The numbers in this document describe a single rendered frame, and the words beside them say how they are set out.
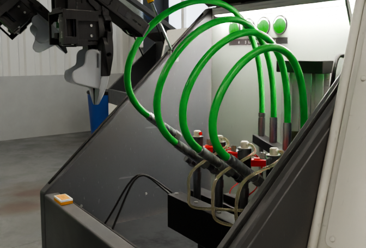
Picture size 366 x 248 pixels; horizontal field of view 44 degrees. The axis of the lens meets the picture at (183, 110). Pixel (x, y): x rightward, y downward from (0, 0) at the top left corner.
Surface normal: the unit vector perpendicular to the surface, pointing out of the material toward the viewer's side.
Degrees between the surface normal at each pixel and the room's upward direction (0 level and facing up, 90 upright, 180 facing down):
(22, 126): 90
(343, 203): 76
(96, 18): 90
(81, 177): 90
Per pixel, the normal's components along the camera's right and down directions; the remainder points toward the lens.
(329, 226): -0.80, -0.18
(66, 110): 0.63, 0.09
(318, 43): -0.83, 0.07
